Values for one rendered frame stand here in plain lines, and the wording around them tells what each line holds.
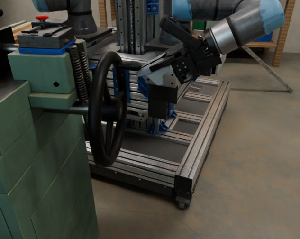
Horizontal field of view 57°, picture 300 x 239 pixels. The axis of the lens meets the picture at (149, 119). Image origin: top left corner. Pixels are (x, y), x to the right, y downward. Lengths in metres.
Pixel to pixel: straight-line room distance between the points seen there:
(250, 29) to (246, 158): 1.36
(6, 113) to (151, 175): 0.95
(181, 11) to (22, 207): 0.60
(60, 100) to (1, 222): 0.31
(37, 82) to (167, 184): 0.94
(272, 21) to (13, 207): 0.69
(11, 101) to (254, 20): 0.54
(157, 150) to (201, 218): 0.42
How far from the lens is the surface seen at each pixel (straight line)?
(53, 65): 0.66
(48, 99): 0.68
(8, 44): 0.77
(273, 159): 2.00
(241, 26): 0.67
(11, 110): 0.65
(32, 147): 0.73
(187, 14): 0.74
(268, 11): 0.67
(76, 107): 0.72
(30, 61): 0.68
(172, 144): 1.60
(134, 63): 0.71
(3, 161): 0.64
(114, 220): 1.49
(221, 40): 0.66
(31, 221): 0.79
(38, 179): 0.78
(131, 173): 1.50
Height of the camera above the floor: 1.15
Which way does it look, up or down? 31 degrees down
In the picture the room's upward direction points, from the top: straight up
